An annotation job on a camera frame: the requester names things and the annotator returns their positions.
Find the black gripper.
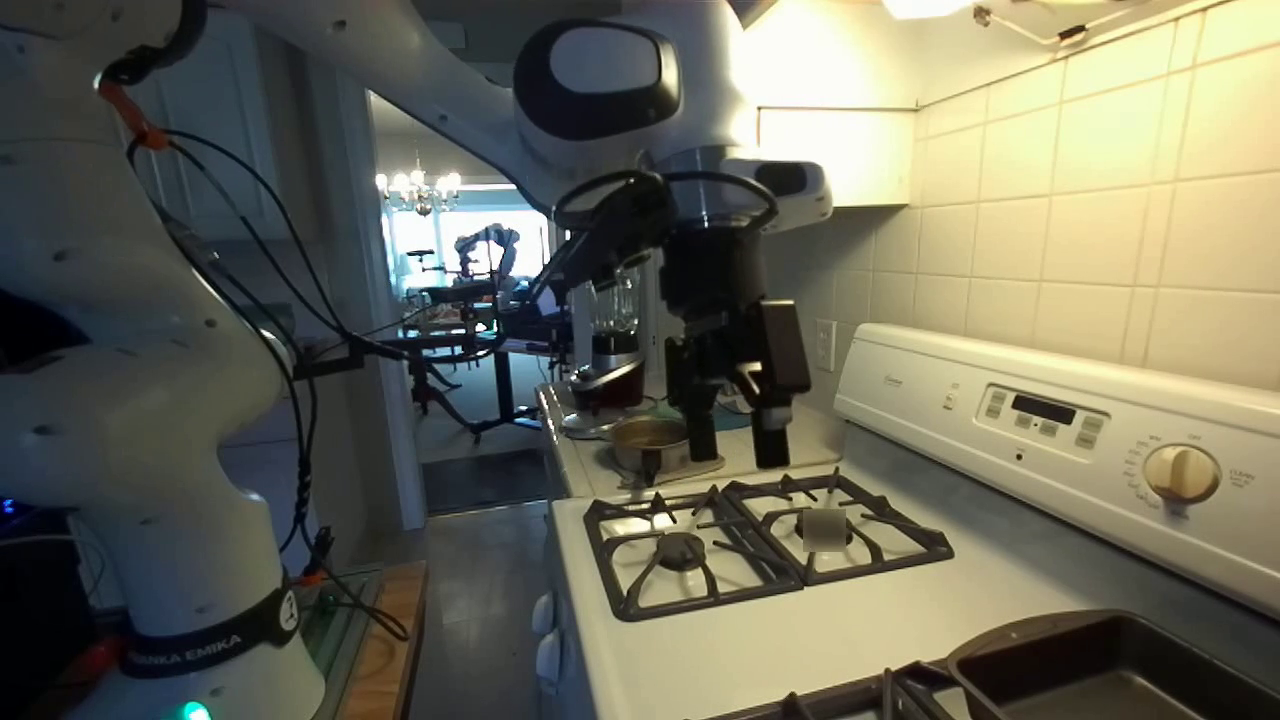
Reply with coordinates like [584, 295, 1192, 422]
[661, 224, 815, 472]

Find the small metal pot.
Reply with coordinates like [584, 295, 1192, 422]
[609, 413, 694, 490]

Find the glass blender jar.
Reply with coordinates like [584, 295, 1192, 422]
[564, 271, 673, 371]

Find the dark pot on counter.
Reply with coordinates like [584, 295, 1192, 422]
[569, 357, 652, 413]

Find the dark blue armchair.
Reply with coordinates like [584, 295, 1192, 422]
[490, 284, 571, 351]

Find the black cast iron burner grate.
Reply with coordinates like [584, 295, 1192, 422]
[716, 468, 955, 592]
[580, 490, 802, 623]
[716, 662, 992, 720]

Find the white upper kitchen cabinet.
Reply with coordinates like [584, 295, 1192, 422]
[744, 105, 916, 212]

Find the dark floor mat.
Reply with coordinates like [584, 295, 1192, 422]
[420, 444, 557, 516]

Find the stove digital display panel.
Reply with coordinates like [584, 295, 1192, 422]
[977, 381, 1110, 457]

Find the white range hood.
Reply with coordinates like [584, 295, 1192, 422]
[724, 0, 1236, 115]

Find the white gas stove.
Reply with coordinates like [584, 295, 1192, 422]
[530, 322, 1280, 720]

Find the lit chandelier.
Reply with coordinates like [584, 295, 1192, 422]
[371, 160, 468, 221]

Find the white hood light fixture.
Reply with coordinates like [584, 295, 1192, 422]
[877, 0, 982, 23]

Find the cream stove timer knob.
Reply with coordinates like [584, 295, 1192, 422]
[1141, 439, 1224, 511]

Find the wooden base board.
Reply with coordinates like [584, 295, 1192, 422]
[333, 555, 431, 720]

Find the white tall cabinet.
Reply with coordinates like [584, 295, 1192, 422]
[130, 12, 317, 254]

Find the black camera tripod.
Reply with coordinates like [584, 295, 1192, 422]
[290, 323, 564, 444]

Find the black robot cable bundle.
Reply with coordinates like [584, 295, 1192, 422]
[93, 0, 414, 644]

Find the orange cable tie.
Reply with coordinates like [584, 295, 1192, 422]
[95, 82, 176, 154]

